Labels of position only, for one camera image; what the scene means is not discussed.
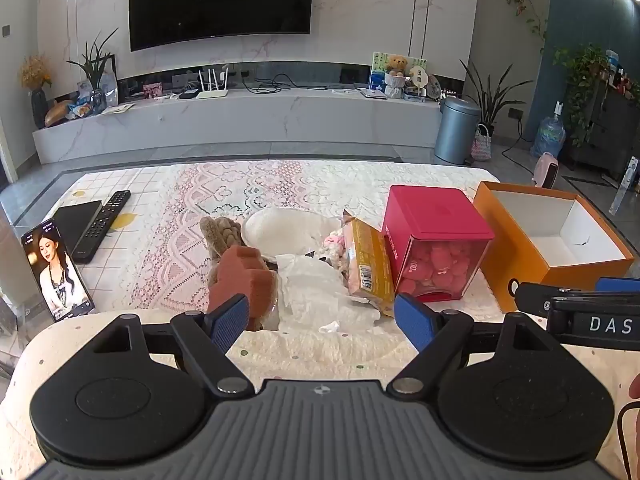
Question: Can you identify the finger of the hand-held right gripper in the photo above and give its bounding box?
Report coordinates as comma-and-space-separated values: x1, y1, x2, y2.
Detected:
596, 276, 640, 297
515, 282, 599, 317

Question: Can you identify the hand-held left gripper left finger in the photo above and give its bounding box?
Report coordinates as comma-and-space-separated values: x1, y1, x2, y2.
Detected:
92, 294, 255, 395

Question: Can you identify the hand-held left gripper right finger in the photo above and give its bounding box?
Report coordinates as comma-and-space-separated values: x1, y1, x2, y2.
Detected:
387, 294, 548, 395

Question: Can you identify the rust brown foam block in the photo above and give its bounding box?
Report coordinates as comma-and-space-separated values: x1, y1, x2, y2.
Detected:
207, 246, 278, 331

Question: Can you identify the orange cardboard box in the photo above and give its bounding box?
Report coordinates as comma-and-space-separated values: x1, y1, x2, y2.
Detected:
472, 181, 635, 313

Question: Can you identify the orange snack packet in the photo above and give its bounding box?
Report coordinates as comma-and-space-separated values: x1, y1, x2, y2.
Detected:
342, 210, 397, 317

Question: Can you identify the brown plush toy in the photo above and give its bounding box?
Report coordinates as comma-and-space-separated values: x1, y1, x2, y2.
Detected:
200, 216, 249, 291

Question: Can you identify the white plastic sheet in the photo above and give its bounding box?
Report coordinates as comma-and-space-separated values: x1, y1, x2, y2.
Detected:
275, 254, 382, 333

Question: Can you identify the white round soft pad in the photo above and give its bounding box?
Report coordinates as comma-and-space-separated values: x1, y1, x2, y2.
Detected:
241, 206, 346, 263

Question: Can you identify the pink and white crochet toy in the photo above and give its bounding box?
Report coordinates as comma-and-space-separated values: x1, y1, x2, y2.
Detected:
320, 227, 352, 272

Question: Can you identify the cream dotted quilt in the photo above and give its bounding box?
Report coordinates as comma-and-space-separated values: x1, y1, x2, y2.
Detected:
0, 307, 640, 480

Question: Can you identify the white upright device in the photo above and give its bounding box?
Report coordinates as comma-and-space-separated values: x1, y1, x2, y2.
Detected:
610, 156, 640, 216

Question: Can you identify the red box with clear base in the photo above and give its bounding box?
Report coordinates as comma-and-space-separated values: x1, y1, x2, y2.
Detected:
382, 185, 496, 302

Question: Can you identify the black metal chair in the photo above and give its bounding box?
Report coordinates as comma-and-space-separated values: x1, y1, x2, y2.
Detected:
616, 400, 640, 480

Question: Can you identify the pink space heater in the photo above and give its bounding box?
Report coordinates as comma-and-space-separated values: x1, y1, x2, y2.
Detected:
532, 152, 560, 188

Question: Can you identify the pink lace tablecloth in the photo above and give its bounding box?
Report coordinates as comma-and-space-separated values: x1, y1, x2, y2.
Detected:
52, 160, 501, 321

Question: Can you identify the dark grey cabinet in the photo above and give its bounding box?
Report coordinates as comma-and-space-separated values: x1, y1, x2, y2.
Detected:
567, 67, 640, 173

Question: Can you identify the pink woven basket bag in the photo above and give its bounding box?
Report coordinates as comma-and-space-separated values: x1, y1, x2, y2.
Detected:
471, 123, 493, 161

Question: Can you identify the blue water jug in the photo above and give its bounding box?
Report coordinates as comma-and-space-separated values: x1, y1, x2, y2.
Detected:
531, 101, 567, 159

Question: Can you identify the black remote control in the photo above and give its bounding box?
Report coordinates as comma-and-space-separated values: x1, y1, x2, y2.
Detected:
80, 190, 132, 243

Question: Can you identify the smartphone with lit screen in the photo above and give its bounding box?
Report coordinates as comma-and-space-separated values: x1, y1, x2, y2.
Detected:
21, 219, 97, 322

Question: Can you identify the grey metal trash can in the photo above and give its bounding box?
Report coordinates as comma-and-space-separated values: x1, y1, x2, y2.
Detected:
434, 96, 482, 165

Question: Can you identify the black tablet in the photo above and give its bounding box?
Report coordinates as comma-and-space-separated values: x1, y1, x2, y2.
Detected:
52, 201, 106, 264

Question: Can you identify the potted snake plant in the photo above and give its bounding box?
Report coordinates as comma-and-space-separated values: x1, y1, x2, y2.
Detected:
459, 57, 535, 136

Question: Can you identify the white marble media console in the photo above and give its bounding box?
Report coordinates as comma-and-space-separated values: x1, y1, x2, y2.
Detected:
32, 62, 443, 165

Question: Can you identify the trailing pothos plant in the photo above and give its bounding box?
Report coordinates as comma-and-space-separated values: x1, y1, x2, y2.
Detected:
552, 45, 611, 148

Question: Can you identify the white router with antennas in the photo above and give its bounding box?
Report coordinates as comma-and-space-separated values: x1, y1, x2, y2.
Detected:
196, 64, 230, 99

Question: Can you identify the round paper fan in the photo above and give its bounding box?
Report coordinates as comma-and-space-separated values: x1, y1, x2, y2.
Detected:
407, 63, 430, 96

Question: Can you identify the teddy bear bouquet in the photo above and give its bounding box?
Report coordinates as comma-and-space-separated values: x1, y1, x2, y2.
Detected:
384, 55, 408, 99

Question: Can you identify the green and white card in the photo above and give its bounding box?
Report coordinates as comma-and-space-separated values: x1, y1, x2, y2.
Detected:
369, 51, 428, 96

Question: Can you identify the blue snack bag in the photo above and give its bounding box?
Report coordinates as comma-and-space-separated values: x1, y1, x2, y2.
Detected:
67, 91, 96, 118

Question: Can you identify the brown bread-shaped object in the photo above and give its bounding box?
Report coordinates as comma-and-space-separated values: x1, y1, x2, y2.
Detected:
44, 100, 76, 128

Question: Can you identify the dark vase with dried flowers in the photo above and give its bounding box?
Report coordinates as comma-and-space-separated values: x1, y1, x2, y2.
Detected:
19, 55, 53, 130

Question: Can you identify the green plant in glass vase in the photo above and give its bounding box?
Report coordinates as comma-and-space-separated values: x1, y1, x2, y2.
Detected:
66, 27, 119, 113

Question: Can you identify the climbing vine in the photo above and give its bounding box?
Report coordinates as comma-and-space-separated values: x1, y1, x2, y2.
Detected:
489, 0, 548, 53

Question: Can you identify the black power cable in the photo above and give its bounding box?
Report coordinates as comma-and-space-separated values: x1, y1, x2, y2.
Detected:
495, 105, 538, 161

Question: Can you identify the wall-mounted black television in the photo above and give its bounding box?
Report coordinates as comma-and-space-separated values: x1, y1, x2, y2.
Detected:
129, 0, 315, 52

